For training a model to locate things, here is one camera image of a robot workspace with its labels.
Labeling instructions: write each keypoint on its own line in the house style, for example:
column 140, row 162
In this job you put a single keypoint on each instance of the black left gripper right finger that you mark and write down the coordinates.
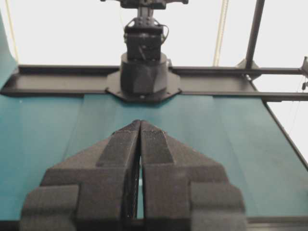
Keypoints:
column 184, row 190

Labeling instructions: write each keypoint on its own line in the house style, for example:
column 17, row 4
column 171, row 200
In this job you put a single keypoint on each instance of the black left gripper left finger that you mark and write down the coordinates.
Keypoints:
column 93, row 190

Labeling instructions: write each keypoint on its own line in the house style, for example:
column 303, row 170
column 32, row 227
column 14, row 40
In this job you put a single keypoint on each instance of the black aluminium frame rail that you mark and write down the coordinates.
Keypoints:
column 207, row 81

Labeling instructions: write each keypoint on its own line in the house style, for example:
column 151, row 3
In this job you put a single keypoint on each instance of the black vertical frame post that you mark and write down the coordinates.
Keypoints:
column 254, row 34

